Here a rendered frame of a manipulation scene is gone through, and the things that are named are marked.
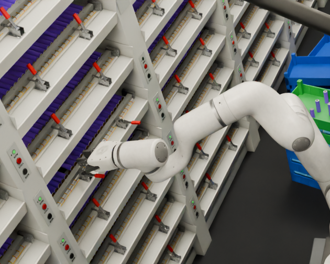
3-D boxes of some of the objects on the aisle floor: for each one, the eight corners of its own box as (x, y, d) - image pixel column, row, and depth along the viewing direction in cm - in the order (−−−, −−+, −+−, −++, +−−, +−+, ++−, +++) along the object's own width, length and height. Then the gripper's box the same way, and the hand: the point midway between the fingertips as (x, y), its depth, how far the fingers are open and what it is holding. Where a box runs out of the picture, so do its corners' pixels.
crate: (367, 170, 313) (366, 158, 308) (348, 198, 303) (347, 186, 298) (311, 154, 332) (309, 142, 327) (292, 180, 321) (289, 168, 317)
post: (147, 373, 262) (-58, -9, 156) (136, 395, 256) (-84, 13, 150) (106, 361, 272) (-114, -8, 165) (95, 381, 266) (-140, 13, 160)
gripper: (116, 183, 199) (74, 184, 210) (141, 146, 209) (99, 150, 220) (103, 164, 195) (62, 167, 207) (129, 129, 205) (88, 133, 217)
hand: (85, 158), depth 212 cm, fingers open, 3 cm apart
